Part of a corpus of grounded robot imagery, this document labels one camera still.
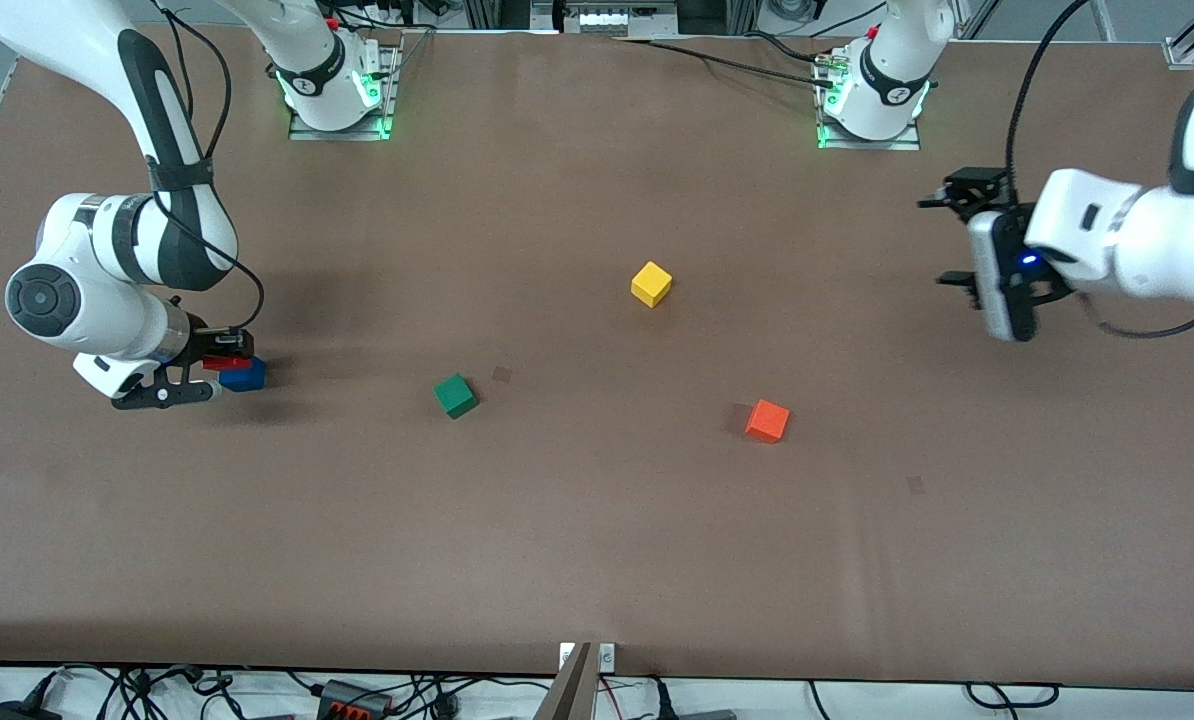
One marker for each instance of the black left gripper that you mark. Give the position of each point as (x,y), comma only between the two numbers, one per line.
(979,192)

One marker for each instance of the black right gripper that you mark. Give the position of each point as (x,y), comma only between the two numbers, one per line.
(200,343)

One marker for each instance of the red wooden block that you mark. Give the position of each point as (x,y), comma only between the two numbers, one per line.
(227,363)

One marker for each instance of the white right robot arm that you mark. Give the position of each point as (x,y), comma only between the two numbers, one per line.
(107,320)

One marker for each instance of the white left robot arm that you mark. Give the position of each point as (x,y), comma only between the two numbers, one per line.
(1157,240)

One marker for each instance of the blue wooden block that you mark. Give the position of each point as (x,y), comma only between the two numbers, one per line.
(247,380)

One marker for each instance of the green wooden block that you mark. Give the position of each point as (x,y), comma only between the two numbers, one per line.
(455,396)

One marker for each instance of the orange wooden block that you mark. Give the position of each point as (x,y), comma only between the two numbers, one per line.
(767,421)

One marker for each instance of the yellow wooden block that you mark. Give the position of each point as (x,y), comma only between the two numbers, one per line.
(651,285)

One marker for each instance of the black box with orange connectors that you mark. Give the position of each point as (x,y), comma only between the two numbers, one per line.
(352,695)

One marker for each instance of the grey control box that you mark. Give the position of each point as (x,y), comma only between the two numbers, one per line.
(607,18)

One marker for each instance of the black power adapter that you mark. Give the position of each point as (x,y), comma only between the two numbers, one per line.
(17,712)

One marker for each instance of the grey slanted metal bar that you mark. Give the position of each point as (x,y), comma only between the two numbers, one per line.
(569,695)

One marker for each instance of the black plug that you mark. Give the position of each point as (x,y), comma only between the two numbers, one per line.
(662,705)

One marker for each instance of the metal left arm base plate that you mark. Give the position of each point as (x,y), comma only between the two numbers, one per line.
(902,145)

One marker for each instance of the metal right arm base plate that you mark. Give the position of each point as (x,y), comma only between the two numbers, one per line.
(357,133)

